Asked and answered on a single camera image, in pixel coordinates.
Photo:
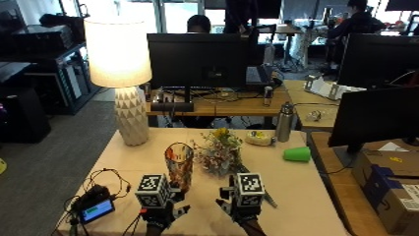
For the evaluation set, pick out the person's left hand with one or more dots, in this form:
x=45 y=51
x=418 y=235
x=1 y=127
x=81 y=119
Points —
x=162 y=213

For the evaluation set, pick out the person's right hand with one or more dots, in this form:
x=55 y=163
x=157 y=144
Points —
x=241 y=212

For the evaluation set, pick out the white marker cube on right glove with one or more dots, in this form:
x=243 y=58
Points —
x=249 y=190

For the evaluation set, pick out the white marker cube on glove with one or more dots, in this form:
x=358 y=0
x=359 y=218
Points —
x=249 y=190
x=152 y=190

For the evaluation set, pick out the white marker cube on left glove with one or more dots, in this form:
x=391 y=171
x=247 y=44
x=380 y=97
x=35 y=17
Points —
x=152 y=190

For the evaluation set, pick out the coloured glass vase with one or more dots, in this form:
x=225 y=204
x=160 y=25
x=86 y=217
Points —
x=180 y=164

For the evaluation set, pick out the dried flower bouquet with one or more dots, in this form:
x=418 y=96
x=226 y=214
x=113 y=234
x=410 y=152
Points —
x=219 y=151

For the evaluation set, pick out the green plastic cup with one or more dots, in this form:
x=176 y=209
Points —
x=297 y=154

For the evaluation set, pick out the black device with blue screen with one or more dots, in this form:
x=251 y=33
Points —
x=94 y=209

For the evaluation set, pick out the steel water bottle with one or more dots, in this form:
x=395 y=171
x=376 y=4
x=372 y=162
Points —
x=285 y=123

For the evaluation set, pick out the black speaker bar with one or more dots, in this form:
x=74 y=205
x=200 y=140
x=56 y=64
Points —
x=172 y=106

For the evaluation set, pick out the small silver can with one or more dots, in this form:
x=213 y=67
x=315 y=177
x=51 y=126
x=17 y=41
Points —
x=267 y=95

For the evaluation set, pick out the clear plastic wrap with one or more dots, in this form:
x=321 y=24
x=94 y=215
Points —
x=314 y=115

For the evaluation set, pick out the light wooden desk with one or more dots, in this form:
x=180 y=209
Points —
x=311 y=105

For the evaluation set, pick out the laptop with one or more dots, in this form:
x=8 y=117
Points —
x=259 y=75

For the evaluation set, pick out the cardboard box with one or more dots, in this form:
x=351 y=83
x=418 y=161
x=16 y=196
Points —
x=390 y=190

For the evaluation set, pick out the white paper holder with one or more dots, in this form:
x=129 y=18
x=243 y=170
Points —
x=327 y=87

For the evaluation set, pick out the black monitor with stand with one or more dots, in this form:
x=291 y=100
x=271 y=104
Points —
x=197 y=60

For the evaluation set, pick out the white paper sheet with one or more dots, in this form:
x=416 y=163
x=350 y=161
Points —
x=392 y=147

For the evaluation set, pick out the large black monitor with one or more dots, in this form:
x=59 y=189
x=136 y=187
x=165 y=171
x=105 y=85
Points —
x=376 y=118

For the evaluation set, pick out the white table lamp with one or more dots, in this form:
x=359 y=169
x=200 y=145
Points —
x=118 y=65

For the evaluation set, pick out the clear plastic bottle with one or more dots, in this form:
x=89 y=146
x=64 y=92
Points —
x=269 y=53

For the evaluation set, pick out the black case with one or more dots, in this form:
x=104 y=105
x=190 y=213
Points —
x=23 y=114

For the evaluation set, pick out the black shelf cart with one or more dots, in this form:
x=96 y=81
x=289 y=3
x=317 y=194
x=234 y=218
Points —
x=52 y=65

